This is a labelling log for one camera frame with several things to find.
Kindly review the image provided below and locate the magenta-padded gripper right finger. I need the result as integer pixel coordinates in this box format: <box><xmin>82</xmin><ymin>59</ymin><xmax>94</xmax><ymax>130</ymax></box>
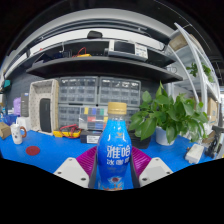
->
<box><xmin>130</xmin><ymin>145</ymin><xmax>174</xmax><ymax>189</ymax></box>

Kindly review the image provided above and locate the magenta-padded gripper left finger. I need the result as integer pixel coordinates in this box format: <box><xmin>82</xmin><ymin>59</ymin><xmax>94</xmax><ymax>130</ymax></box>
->
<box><xmin>53</xmin><ymin>145</ymin><xmax>99</xmax><ymax>190</ymax></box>

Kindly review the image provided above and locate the blue drink bottle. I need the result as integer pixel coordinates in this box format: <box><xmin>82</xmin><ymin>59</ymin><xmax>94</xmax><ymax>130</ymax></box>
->
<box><xmin>95</xmin><ymin>101</ymin><xmax>134</xmax><ymax>191</ymax></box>

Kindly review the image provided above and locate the plain black box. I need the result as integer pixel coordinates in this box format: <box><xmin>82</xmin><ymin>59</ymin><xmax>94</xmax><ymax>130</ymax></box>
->
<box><xmin>128</xmin><ymin>129</ymin><xmax>153</xmax><ymax>150</ymax></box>

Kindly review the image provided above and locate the black box with white label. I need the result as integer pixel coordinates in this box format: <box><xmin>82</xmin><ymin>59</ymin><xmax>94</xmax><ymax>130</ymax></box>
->
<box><xmin>79</xmin><ymin>129</ymin><xmax>103</xmax><ymax>145</ymax></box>

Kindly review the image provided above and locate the flat round red coaster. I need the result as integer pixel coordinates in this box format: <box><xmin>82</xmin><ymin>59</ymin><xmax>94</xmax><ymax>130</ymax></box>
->
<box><xmin>25</xmin><ymin>145</ymin><xmax>41</xmax><ymax>157</ymax></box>

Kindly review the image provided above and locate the white power adapter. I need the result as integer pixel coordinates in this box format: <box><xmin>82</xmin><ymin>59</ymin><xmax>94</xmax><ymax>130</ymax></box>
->
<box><xmin>184</xmin><ymin>143</ymin><xmax>205</xmax><ymax>165</ymax></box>

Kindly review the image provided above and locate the clear box of coloured parts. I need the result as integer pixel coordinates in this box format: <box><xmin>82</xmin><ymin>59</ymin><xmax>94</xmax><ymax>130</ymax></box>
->
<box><xmin>78</xmin><ymin>105</ymin><xmax>109</xmax><ymax>132</ymax></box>

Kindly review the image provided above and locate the green plant in white pot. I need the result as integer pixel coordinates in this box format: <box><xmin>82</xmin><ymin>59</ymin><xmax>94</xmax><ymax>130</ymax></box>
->
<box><xmin>128</xmin><ymin>81</ymin><xmax>209</xmax><ymax>147</ymax></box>

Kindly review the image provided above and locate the white mug with face print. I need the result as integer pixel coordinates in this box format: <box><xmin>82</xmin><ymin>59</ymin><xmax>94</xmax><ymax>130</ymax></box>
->
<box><xmin>9</xmin><ymin>123</ymin><xmax>28</xmax><ymax>145</ymax></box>

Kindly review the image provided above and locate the black clamp stand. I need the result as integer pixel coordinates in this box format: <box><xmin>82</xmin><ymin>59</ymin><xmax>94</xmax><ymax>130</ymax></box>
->
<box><xmin>203</xmin><ymin>125</ymin><xmax>224</xmax><ymax>159</ymax></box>

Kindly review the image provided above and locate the small white carton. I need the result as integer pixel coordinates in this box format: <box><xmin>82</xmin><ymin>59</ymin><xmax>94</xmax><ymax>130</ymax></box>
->
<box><xmin>15</xmin><ymin>115</ymin><xmax>33</xmax><ymax>132</ymax></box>

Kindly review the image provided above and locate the beige perforated tray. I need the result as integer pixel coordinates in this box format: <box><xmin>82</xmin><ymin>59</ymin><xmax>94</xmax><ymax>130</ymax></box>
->
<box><xmin>28</xmin><ymin>78</ymin><xmax>60</xmax><ymax>136</ymax></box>

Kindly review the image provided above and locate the brown cardboard box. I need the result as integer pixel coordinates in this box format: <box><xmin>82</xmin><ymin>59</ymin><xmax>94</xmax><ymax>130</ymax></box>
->
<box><xmin>0</xmin><ymin>121</ymin><xmax>12</xmax><ymax>140</ymax></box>

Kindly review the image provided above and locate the dark blue carton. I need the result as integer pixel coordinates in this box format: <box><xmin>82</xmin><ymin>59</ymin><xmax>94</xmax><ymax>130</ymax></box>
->
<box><xmin>3</xmin><ymin>113</ymin><xmax>19</xmax><ymax>126</ymax></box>

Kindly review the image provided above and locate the dark grey flat package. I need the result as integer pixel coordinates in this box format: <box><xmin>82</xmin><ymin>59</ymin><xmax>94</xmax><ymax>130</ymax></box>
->
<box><xmin>20</xmin><ymin>92</ymin><xmax>31</xmax><ymax>118</ymax></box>

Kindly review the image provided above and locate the grey small-parts drawer cabinet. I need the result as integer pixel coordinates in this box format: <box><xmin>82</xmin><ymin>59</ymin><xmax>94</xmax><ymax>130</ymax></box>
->
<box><xmin>98</xmin><ymin>76</ymin><xmax>142</xmax><ymax>129</ymax></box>
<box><xmin>58</xmin><ymin>76</ymin><xmax>100</xmax><ymax>129</ymax></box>

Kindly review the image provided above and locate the purple plastic bag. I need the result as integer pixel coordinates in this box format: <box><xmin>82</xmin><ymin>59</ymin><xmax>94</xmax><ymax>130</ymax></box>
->
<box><xmin>12</xmin><ymin>97</ymin><xmax>22</xmax><ymax>117</ymax></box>

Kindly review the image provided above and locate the white shelf unit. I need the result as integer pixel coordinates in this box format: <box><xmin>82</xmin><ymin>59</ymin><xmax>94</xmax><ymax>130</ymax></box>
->
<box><xmin>164</xmin><ymin>22</ymin><xmax>223</xmax><ymax>134</ymax></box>

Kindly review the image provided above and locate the yellow meter with red leads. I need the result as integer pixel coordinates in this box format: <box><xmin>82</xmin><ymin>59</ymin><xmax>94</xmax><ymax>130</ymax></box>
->
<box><xmin>72</xmin><ymin>47</ymin><xmax>92</xmax><ymax>58</ymax></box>

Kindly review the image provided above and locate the long white light bar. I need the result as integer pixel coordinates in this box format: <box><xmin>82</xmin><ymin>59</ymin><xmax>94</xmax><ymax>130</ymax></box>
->
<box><xmin>29</xmin><ymin>28</ymin><xmax>166</xmax><ymax>58</ymax></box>

